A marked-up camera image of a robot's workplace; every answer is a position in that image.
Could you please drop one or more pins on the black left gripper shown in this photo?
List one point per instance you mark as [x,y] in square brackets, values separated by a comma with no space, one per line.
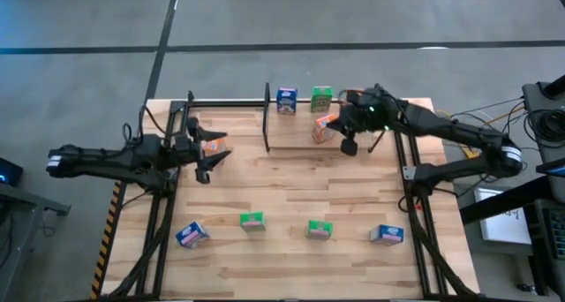
[187,149]

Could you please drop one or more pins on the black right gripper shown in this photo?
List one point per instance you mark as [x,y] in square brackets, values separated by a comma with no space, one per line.
[366,112]

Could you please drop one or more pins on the green Apple Jacks cereal box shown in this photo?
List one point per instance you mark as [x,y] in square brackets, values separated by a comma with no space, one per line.
[252,221]
[318,230]
[321,99]

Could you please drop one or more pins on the blue Frosted Flakes cereal box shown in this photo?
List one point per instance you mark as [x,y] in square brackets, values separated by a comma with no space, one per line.
[287,101]
[386,235]
[192,236]

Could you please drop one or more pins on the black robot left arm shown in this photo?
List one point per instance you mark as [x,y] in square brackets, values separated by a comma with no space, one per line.
[101,158]

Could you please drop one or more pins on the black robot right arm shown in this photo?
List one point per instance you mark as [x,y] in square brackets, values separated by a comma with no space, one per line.
[454,130]

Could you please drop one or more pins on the yellow black hazard tape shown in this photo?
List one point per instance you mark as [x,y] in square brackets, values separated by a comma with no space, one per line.
[107,236]

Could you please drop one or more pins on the grey cabinet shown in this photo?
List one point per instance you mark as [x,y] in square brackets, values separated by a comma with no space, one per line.
[532,94]

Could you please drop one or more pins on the black metal bar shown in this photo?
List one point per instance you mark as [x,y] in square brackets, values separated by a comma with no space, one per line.
[507,200]

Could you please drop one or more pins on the white board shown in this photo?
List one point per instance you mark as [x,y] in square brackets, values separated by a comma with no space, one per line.
[503,229]

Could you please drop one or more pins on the grey side desk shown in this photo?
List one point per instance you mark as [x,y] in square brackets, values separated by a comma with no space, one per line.
[26,200]

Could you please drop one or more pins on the black device with blue light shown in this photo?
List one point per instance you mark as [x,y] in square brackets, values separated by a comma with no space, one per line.
[12,171]

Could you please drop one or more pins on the small black object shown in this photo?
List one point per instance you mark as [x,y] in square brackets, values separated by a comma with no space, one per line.
[526,288]

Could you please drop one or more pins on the black metal table frame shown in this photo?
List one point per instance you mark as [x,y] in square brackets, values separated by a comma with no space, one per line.
[229,103]

